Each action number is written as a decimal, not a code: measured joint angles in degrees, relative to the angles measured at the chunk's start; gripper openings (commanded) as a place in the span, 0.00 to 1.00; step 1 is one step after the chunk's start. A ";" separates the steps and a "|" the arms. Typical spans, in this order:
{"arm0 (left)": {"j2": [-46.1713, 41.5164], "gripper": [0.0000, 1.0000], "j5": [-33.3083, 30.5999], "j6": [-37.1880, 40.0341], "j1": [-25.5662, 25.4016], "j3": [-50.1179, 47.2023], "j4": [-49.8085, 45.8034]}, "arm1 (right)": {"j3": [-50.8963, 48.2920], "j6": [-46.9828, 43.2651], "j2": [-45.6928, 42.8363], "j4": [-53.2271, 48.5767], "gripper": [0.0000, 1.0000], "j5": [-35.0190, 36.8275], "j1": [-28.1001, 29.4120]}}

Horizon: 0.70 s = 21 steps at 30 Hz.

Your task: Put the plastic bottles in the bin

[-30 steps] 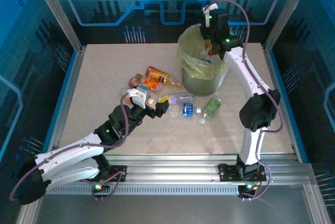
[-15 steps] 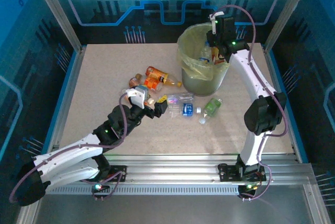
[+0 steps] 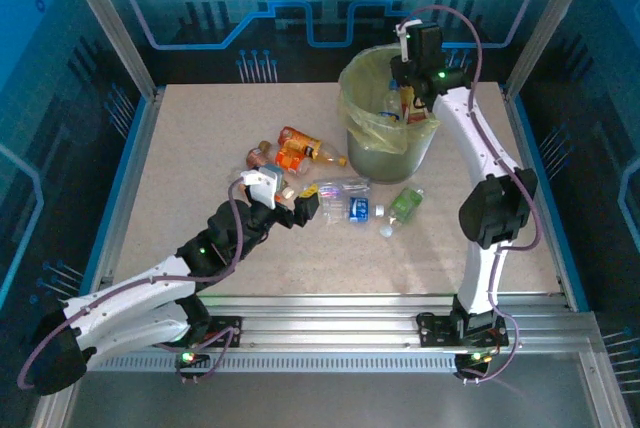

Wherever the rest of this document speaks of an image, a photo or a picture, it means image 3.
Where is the clear bottle pink label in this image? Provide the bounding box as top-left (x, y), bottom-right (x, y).
top-left (299, 176), bottom-right (374, 203)

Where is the clear bottle blue label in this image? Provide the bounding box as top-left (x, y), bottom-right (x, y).
top-left (319, 195), bottom-right (387, 228)

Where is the orange juice bottle fruit print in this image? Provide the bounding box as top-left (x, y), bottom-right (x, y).
top-left (277, 125), bottom-right (349, 169)

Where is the copper brown coffee bottle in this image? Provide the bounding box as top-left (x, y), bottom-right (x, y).
top-left (246, 143), bottom-right (296, 200)

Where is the yellow colourful label bottle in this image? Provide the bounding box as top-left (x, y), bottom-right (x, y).
top-left (399, 86), bottom-right (429, 125)

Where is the green label bottle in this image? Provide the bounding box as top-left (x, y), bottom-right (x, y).
top-left (378, 186), bottom-right (426, 240)

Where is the grey round waste bin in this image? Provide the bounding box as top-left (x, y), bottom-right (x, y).
top-left (346, 120), bottom-right (436, 186)

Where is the bin with yellow bag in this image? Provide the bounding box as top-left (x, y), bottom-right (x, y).
top-left (337, 44), bottom-right (442, 155)

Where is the slotted metal strip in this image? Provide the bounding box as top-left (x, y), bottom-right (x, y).
top-left (92, 353), bottom-right (501, 375)

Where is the blue circuit side panel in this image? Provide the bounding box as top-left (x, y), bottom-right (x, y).
top-left (519, 0), bottom-right (640, 399)
top-left (0, 0), bottom-right (151, 428)

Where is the grey metal shelf panel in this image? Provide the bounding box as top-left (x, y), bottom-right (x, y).
top-left (34, 370), bottom-right (631, 428)

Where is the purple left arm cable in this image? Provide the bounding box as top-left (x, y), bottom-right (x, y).
top-left (16, 178), bottom-right (247, 392)

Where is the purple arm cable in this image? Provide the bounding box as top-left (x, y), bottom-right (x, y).
top-left (16, 178), bottom-right (247, 392)
top-left (407, 3), bottom-right (545, 385)

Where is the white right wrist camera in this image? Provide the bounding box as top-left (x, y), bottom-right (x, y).
top-left (395, 19), bottom-right (421, 59)

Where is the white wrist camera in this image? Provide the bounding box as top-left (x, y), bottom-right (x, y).
top-left (239, 165), bottom-right (285, 210)
top-left (395, 19), bottom-right (421, 59)

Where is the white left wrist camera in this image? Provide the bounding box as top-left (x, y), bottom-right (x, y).
top-left (239, 165), bottom-right (285, 210)

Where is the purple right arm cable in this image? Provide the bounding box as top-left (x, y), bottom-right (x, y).
top-left (407, 3), bottom-right (545, 385)

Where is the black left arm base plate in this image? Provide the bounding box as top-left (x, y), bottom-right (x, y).
top-left (205, 314), bottom-right (245, 349)

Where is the aluminium mounting rail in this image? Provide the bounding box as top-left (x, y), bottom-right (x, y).
top-left (89, 292), bottom-right (601, 357)

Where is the aluminium frame post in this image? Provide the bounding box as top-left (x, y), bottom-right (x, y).
top-left (54, 0), bottom-right (164, 102)
top-left (504, 0), bottom-right (604, 99)

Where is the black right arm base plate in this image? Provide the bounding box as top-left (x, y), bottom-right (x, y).
top-left (416, 311), bottom-right (510, 349)

